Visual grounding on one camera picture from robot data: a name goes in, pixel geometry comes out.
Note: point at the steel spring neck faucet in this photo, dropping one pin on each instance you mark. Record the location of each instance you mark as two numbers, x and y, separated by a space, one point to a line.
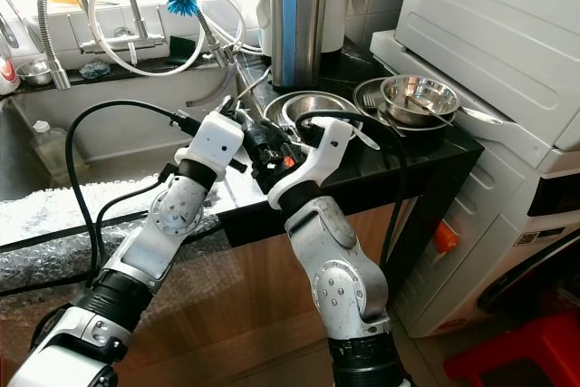
62 74

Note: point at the clear plastic bottle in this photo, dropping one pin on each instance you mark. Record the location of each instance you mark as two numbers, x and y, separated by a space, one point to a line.
54 153

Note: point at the white clothes dryer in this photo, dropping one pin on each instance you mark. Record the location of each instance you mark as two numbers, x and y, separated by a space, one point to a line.
498 33

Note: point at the dark green scrub sponge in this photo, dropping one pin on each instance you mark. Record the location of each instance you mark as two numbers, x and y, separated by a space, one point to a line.
93 70

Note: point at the orange washer tab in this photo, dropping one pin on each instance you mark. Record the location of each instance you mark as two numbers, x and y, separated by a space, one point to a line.
446 238

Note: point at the bubble wrap sheet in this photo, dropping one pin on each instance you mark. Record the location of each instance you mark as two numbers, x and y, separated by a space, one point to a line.
54 224

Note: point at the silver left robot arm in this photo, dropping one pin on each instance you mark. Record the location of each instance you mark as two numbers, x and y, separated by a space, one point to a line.
172 215

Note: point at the small steel bowl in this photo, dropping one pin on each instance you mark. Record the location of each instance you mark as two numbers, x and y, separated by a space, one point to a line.
34 72

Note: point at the white front-load washing machine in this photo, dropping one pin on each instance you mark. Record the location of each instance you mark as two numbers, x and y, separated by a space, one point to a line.
507 242

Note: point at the white container blue label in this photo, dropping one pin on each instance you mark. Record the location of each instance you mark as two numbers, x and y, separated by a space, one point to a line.
258 29

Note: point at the white looped water tube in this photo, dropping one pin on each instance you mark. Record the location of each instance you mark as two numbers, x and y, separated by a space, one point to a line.
149 74

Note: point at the steel spoon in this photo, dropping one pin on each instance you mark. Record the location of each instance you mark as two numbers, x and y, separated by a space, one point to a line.
482 115

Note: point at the white red dish soap bottle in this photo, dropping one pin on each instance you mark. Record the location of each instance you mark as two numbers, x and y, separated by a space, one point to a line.
7 74

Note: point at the wooden kitchen base cabinet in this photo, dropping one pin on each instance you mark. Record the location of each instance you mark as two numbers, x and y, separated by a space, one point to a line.
236 314

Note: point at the steel fork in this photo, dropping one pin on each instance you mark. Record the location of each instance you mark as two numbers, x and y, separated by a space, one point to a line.
376 101

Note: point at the black stone countertop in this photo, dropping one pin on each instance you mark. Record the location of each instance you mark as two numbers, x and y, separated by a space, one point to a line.
435 156

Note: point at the steel plate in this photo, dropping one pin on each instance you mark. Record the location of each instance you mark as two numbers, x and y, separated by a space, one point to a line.
367 106
272 106

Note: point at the stainless steel sink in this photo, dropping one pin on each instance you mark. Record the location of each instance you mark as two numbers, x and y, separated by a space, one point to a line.
136 124

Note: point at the large red plastic stool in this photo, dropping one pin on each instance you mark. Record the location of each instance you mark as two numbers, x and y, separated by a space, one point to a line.
526 351

